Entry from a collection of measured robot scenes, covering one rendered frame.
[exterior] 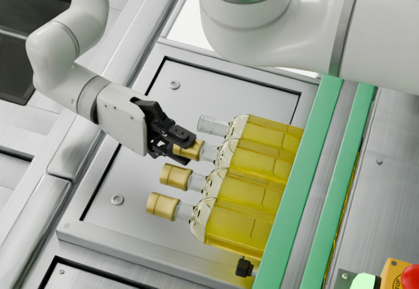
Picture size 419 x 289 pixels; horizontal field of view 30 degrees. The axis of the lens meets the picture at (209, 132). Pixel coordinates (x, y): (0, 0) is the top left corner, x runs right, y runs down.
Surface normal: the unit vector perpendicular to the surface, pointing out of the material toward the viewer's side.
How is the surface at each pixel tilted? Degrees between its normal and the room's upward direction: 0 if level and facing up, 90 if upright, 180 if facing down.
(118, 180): 90
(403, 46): 90
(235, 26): 95
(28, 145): 90
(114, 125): 75
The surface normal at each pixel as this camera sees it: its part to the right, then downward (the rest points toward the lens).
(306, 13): -0.69, -0.47
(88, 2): -0.57, 0.61
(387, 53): -0.26, 0.39
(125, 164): 0.04, -0.63
